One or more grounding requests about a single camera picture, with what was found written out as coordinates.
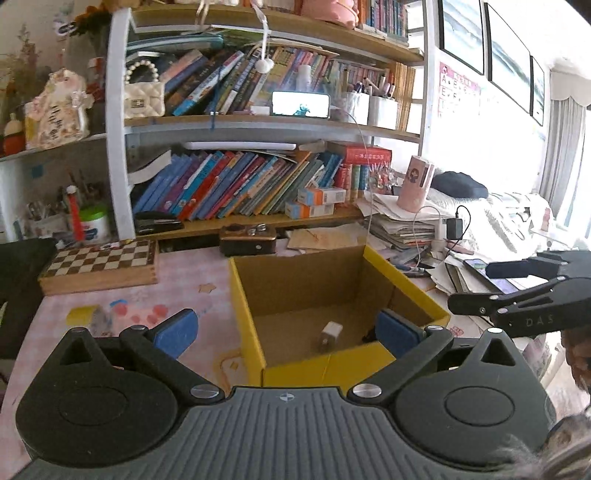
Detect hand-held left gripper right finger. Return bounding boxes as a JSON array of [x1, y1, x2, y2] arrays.
[[347, 309, 520, 406]]

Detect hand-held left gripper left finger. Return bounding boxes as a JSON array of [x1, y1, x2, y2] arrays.
[[55, 308, 228, 407]]

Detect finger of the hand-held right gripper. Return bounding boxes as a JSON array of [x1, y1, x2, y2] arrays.
[[486, 250, 591, 281], [447, 276, 591, 319]]

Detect white charger plug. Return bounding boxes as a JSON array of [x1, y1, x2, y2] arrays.
[[318, 322, 343, 354]]

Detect yellow cardboard box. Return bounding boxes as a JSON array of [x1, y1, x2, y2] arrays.
[[229, 244, 451, 386]]

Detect pink checked desktop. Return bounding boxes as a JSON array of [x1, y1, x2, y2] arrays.
[[9, 231, 546, 402]]

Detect dark smartphone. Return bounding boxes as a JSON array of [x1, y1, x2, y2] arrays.
[[463, 258, 518, 296]]

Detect stack of notebooks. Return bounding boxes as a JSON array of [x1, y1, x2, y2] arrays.
[[427, 254, 504, 296]]

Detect white bedding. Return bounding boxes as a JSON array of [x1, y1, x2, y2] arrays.
[[462, 191, 559, 259]]

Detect black hat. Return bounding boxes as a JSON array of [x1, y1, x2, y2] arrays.
[[430, 171, 489, 199]]

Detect wooden chessboard box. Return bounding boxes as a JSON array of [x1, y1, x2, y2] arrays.
[[38, 239, 160, 296]]

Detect black stapler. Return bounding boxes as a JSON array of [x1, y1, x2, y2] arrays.
[[134, 211, 184, 235]]

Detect stack of papers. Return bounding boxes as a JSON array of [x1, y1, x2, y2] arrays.
[[367, 191, 458, 252]]

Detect small brown box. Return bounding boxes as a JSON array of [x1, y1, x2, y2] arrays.
[[219, 224, 278, 257]]

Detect brown envelope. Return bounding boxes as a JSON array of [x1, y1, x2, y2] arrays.
[[286, 224, 370, 252]]

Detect grey curtain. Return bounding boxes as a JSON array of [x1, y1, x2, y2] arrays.
[[538, 95, 591, 227]]

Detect pink cylinder container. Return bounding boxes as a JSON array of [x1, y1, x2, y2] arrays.
[[398, 155, 435, 213]]

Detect green lid jar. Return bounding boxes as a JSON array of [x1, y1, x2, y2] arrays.
[[79, 205, 112, 245]]

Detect grey furry sleeve cuff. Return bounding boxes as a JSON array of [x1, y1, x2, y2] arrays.
[[494, 413, 591, 480]]

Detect red glue tube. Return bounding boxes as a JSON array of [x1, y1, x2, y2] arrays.
[[66, 185, 86, 243]]

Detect row of blue red books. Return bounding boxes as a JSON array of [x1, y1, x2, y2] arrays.
[[131, 150, 370, 221]]

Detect black digital piano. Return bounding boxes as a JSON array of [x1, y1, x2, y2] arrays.
[[0, 237, 58, 358]]

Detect desk pen holder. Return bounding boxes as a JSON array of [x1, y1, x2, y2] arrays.
[[23, 203, 70, 238]]

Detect thick red book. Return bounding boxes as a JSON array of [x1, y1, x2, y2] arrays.
[[339, 143, 393, 166]]

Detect small black framed picture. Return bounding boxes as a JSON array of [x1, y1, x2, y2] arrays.
[[530, 55, 546, 125]]

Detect white wooden bookshelf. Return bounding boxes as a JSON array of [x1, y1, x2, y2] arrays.
[[107, 0, 437, 241]]

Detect white pen cup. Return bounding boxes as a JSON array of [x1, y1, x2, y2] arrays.
[[368, 96, 399, 130], [339, 91, 370, 125]]

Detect white side shelf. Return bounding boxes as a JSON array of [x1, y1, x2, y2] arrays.
[[0, 133, 112, 243]]

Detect white quilted handbag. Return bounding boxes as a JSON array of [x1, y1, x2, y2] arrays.
[[124, 60, 166, 118]]

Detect phone with lit screen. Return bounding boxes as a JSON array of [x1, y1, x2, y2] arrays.
[[271, 91, 331, 120]]

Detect floral fabric bag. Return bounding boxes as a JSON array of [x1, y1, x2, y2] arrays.
[[24, 69, 93, 149]]

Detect row of leaning paperback books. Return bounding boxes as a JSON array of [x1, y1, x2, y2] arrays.
[[161, 46, 342, 116]]

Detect white hanging lamp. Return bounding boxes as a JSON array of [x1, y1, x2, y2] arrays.
[[252, 4, 273, 72]]

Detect row of upright books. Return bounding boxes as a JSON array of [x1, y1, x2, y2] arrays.
[[358, 0, 409, 40]]

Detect dried flowers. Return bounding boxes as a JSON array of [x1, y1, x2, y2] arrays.
[[0, 23, 51, 116]]

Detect pink plush toy on shelf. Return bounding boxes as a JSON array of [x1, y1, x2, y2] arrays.
[[300, 0, 361, 29]]

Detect pink wall poster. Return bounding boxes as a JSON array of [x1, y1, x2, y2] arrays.
[[438, 62, 482, 121]]

